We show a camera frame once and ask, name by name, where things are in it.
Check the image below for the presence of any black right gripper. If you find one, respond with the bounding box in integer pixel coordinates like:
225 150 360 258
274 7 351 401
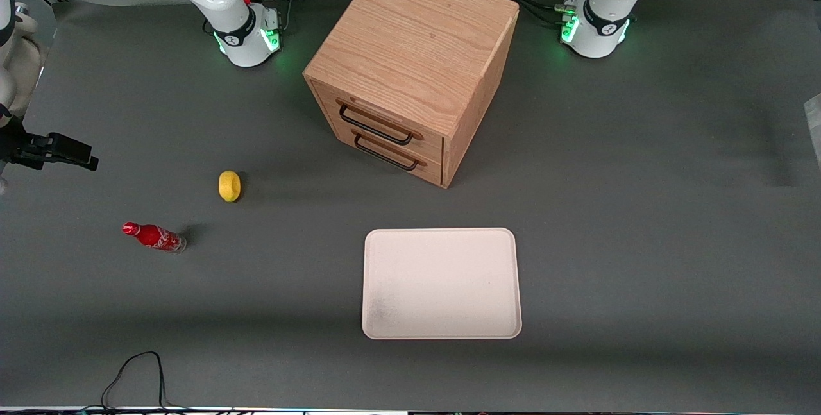
0 117 99 171

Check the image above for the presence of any cream plastic tray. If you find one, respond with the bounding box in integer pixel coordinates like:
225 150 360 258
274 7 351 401
362 228 523 340

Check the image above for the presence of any red cola bottle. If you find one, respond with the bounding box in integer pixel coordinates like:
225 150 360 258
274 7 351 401
123 222 187 254

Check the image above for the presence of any yellow lemon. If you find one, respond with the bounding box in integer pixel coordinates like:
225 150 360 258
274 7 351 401
219 171 242 203

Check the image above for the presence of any wooden drawer front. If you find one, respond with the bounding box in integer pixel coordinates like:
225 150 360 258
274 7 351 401
311 80 445 165
319 112 444 187

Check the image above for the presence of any wooden drawer cabinet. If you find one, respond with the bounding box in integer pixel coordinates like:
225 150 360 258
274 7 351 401
303 0 520 189

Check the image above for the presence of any thin black looped cable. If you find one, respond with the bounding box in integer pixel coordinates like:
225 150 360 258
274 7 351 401
101 351 193 412

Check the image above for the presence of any black metal drawer handle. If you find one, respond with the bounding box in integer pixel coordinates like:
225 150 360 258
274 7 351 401
354 133 419 172
338 103 415 146

